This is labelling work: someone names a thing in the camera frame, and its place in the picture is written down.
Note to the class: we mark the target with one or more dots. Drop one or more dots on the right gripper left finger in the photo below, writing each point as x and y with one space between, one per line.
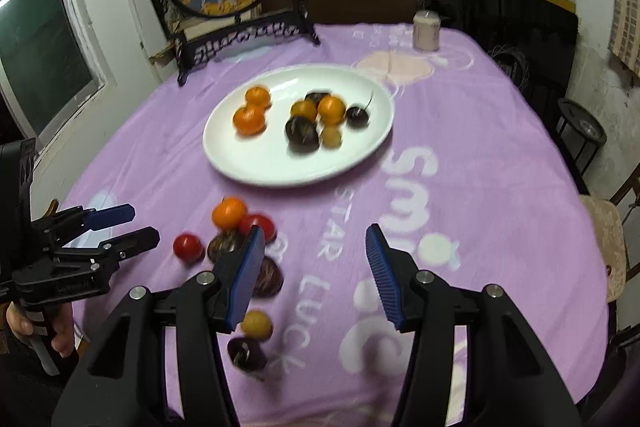
245 276

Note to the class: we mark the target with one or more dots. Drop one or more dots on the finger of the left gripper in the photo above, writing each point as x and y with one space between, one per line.
126 246
96 220

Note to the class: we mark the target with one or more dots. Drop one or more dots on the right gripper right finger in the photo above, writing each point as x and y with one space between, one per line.
379 256

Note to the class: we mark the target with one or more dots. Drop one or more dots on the dark water chestnut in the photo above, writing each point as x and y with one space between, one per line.
302 135
269 281
225 242

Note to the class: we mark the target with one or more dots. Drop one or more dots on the red tomato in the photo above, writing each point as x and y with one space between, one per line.
261 221
188 248

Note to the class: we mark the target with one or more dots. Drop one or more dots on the small yellow-green loquat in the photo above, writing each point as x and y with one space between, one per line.
257 325

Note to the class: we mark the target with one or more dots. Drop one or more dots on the small mandarin top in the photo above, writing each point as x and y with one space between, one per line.
229 213

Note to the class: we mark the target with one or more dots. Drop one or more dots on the dark heart-shaped chestnut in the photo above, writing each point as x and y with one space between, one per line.
246 354

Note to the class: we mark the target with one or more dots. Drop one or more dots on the small yellow fruit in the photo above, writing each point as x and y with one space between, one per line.
331 137

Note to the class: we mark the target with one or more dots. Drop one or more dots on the dark cherry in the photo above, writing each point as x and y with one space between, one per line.
357 116

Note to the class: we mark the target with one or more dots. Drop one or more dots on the yellow orange with stem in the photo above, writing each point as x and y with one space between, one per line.
304 108

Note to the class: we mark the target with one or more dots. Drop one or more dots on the small dark chestnut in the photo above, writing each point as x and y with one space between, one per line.
316 96

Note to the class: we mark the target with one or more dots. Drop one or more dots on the smooth orange bottom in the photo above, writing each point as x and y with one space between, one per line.
331 110

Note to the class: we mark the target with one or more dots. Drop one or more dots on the person left hand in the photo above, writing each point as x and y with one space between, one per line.
64 340

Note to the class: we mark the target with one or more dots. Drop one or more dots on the purple printed tablecloth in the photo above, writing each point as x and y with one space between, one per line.
469 183

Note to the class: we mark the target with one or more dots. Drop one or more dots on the white oval plate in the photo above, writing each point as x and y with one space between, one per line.
264 159

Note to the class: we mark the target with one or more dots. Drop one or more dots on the window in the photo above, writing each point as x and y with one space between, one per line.
51 64

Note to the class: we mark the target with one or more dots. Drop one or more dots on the wooden chair right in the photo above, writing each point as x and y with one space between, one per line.
608 217

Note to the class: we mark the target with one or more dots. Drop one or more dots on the black round stool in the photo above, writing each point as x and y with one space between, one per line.
581 132

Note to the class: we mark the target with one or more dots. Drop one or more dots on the pink beverage can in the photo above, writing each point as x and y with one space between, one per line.
426 30

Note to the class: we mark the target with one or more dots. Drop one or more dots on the checked curtain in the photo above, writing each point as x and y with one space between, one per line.
625 34

